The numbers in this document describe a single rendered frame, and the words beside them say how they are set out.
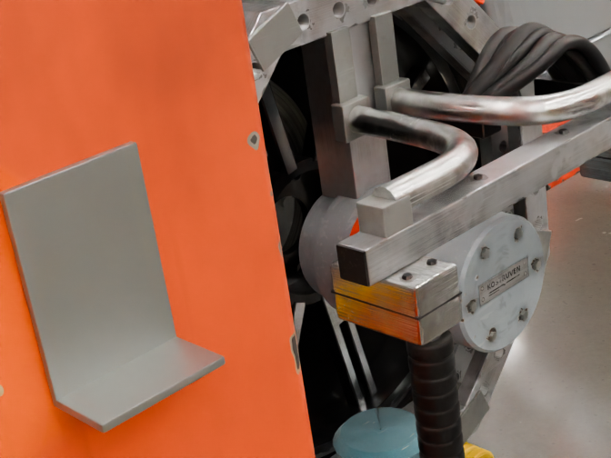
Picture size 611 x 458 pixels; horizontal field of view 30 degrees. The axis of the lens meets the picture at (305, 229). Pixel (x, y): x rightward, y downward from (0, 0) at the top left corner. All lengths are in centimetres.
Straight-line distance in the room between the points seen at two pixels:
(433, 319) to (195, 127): 42
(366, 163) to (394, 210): 26
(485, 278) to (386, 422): 16
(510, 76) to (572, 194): 243
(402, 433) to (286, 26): 38
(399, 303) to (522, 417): 159
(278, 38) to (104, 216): 56
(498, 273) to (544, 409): 143
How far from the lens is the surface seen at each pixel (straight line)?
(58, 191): 43
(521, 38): 111
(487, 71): 110
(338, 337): 127
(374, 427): 106
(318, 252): 110
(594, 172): 113
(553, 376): 256
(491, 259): 102
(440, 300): 85
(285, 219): 132
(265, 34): 98
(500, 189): 94
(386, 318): 86
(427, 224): 87
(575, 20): 162
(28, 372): 45
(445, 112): 105
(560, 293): 291
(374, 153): 110
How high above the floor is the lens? 131
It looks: 22 degrees down
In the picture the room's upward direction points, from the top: 9 degrees counter-clockwise
